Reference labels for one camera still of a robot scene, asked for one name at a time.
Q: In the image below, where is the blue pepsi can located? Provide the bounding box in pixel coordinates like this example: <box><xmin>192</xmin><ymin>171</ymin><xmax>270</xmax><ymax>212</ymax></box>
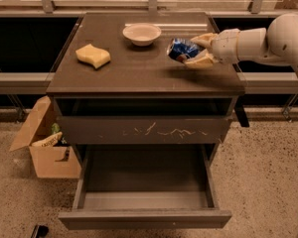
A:
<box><xmin>167</xmin><ymin>38</ymin><xmax>204</xmax><ymax>62</ymax></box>

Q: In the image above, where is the brown cardboard box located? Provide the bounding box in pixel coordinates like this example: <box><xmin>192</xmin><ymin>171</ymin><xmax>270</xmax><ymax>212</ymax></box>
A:
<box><xmin>10</xmin><ymin>96</ymin><xmax>81</xmax><ymax>179</ymax></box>

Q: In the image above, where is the small black floor object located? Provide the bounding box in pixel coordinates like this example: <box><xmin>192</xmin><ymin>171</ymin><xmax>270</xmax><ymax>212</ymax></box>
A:
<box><xmin>31</xmin><ymin>225</ymin><xmax>49</xmax><ymax>238</ymax></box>

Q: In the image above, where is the scratched top drawer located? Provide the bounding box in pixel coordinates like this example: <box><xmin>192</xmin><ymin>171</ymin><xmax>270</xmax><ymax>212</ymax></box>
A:
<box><xmin>56</xmin><ymin>98</ymin><xmax>230</xmax><ymax>145</ymax></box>

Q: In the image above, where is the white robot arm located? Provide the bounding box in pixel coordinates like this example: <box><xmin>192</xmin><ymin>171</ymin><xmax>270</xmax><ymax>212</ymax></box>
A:
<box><xmin>185</xmin><ymin>13</ymin><xmax>298</xmax><ymax>238</ymax></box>

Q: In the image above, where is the white ceramic bowl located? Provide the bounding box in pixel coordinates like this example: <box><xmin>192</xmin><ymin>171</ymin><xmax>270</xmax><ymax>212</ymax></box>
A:
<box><xmin>122</xmin><ymin>23</ymin><xmax>162</xmax><ymax>47</ymax></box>

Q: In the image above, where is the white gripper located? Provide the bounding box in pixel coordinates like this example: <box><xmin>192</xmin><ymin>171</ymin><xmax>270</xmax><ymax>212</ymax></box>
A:
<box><xmin>184</xmin><ymin>29</ymin><xmax>240</xmax><ymax>69</ymax></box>

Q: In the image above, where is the open middle drawer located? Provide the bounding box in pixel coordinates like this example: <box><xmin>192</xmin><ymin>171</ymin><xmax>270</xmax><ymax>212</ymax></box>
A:
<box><xmin>59</xmin><ymin>145</ymin><xmax>231</xmax><ymax>230</ymax></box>

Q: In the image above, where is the yellow sponge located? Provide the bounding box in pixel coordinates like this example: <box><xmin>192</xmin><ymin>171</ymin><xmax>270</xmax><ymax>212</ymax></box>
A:
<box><xmin>75</xmin><ymin>44</ymin><xmax>111</xmax><ymax>69</ymax></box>

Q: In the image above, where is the dark grey drawer cabinet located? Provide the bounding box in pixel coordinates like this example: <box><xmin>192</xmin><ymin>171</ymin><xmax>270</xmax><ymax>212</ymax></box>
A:
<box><xmin>46</xmin><ymin>11</ymin><xmax>251</xmax><ymax>151</ymax></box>

